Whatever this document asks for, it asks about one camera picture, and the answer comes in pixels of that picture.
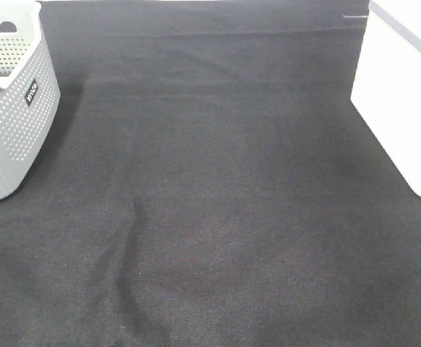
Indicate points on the black fabric table mat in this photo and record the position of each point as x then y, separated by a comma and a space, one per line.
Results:
207, 182

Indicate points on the white plastic bin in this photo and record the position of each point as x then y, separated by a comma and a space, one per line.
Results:
387, 84

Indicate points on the grey perforated plastic basket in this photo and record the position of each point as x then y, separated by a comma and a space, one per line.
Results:
29, 91

